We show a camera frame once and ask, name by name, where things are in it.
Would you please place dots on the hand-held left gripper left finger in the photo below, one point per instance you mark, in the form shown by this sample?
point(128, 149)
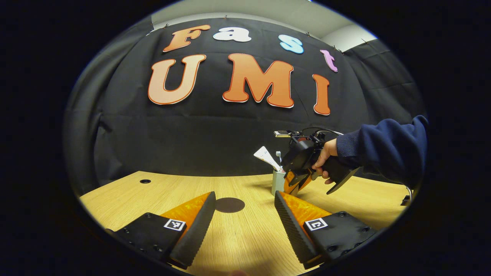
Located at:
point(197, 230)

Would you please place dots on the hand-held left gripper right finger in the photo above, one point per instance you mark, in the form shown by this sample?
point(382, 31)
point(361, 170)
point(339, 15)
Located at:
point(293, 230)

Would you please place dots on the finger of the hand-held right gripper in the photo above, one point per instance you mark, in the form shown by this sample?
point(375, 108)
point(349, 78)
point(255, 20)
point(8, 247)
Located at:
point(305, 182)
point(288, 182)

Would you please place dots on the blue cup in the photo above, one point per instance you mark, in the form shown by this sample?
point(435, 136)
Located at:
point(277, 184)

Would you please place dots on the white toothbrush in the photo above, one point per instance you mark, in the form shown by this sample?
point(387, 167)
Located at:
point(279, 156)

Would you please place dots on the white toothpaste tube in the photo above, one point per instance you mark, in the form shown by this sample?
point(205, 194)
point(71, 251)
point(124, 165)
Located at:
point(265, 155)

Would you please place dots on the dark round coaster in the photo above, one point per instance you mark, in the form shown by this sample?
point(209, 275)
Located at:
point(229, 205)

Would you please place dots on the wooden desktop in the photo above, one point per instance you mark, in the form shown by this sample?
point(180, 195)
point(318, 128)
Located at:
point(245, 237)

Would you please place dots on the black backdrop cloth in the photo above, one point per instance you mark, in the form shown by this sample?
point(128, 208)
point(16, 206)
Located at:
point(211, 142)

